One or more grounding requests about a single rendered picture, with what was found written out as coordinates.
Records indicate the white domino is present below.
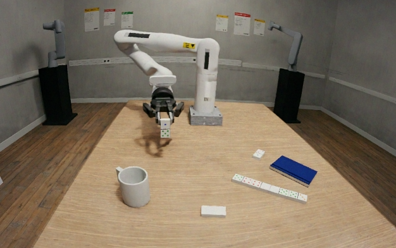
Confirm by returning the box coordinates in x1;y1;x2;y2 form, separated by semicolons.
232;174;253;187
252;149;265;160
201;206;226;218
160;118;170;138
287;190;307;204
269;185;289;199
250;180;271;193

